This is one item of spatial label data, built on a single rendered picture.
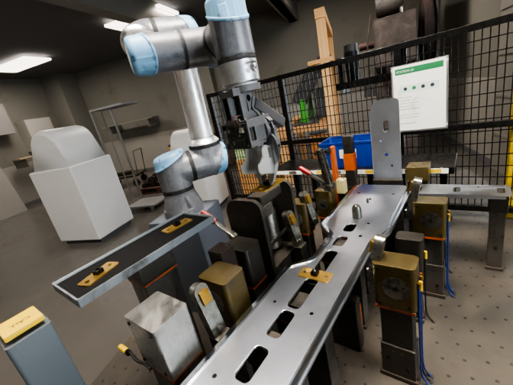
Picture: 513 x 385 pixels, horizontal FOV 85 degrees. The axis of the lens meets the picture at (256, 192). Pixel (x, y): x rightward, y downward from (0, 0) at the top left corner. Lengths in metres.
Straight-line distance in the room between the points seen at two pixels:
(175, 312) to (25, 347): 0.26
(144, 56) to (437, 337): 1.04
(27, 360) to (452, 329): 1.04
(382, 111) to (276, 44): 6.38
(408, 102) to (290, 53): 6.06
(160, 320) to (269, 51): 7.26
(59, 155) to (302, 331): 4.06
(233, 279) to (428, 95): 1.22
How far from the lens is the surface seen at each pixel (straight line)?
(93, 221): 4.40
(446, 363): 0.99
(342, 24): 7.42
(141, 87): 9.23
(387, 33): 5.31
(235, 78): 0.55
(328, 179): 1.12
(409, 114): 1.57
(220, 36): 0.57
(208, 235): 1.05
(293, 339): 0.61
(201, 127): 1.03
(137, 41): 0.63
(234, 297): 0.69
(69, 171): 4.28
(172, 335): 0.59
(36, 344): 0.69
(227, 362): 0.61
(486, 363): 1.02
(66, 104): 10.32
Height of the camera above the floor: 1.45
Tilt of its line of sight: 18 degrees down
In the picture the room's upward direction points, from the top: 12 degrees counter-clockwise
